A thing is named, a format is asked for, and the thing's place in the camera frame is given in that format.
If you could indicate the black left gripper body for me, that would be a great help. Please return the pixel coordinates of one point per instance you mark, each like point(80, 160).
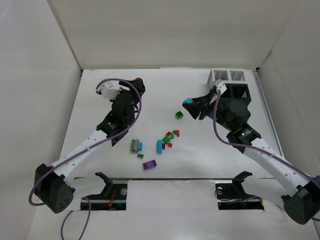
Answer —
point(130, 90)

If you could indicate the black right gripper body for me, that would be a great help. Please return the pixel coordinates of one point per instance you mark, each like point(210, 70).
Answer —
point(206, 107)

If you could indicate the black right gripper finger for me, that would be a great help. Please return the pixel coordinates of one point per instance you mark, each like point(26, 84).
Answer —
point(196, 110)
point(209, 98)

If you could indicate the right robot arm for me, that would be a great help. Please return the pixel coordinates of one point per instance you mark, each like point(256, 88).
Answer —
point(296, 192)

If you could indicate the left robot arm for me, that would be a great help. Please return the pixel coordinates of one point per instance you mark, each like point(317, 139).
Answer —
point(56, 185)

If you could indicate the green square lego brick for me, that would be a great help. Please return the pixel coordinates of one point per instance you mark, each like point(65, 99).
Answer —
point(179, 115)

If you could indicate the black slotted container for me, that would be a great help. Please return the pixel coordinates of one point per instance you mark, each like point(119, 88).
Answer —
point(237, 93)

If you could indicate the white slotted container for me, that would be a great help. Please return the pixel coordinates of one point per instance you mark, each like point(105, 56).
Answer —
point(225, 74)

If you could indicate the small red lego brick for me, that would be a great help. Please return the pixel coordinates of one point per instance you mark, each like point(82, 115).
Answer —
point(168, 133)

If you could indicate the green lego brick centre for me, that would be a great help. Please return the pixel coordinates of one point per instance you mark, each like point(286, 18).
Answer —
point(166, 139)

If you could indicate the stacked multicolour lego pile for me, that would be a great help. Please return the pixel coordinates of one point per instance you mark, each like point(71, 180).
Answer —
point(136, 146)

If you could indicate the cyan long lego brick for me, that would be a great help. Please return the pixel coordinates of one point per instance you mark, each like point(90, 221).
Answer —
point(159, 146)

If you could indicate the purple flat lego brick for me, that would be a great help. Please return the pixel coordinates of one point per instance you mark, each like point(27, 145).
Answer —
point(149, 165)

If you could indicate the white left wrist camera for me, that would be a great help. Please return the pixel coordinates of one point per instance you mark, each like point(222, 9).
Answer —
point(107, 90)

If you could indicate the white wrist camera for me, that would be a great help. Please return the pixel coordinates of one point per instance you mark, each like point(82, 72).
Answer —
point(220, 86)
point(107, 90)

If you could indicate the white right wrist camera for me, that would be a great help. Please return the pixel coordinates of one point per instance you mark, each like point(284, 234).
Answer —
point(220, 86)

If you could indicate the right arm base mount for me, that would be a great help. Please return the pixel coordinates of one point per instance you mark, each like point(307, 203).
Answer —
point(231, 195)

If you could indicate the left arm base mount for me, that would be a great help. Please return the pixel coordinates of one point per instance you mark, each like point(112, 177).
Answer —
point(112, 197)

